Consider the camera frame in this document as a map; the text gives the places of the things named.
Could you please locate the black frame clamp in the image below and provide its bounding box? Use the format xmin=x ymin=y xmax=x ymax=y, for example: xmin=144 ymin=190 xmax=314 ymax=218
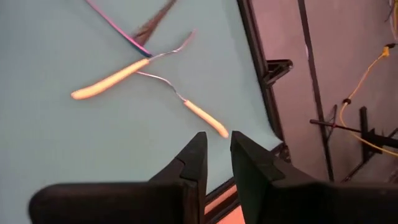
xmin=264 ymin=58 xmax=294 ymax=88

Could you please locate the green table mat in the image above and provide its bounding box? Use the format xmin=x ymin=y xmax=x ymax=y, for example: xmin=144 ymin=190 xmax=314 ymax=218
xmin=0 ymin=0 xmax=283 ymax=224

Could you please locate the black tripod stand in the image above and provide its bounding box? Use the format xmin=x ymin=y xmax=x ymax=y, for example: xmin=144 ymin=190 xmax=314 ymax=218
xmin=309 ymin=104 xmax=398 ymax=184

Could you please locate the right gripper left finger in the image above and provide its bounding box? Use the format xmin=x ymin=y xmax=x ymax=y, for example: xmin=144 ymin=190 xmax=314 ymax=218
xmin=28 ymin=131 xmax=208 ymax=224

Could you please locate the orange-handled silver fork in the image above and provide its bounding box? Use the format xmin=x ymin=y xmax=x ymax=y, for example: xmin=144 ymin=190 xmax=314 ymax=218
xmin=136 ymin=70 xmax=230 ymax=139
xmin=70 ymin=28 xmax=197 ymax=101

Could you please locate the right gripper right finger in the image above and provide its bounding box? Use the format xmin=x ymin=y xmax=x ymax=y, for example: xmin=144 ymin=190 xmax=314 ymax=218
xmin=230 ymin=130 xmax=398 ymax=224

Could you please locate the orange extension cable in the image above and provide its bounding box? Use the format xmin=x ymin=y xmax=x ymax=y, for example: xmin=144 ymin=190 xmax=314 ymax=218
xmin=338 ymin=43 xmax=398 ymax=158

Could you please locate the white floor cable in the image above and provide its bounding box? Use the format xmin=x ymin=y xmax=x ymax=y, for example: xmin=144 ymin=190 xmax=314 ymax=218
xmin=385 ymin=0 xmax=398 ymax=41

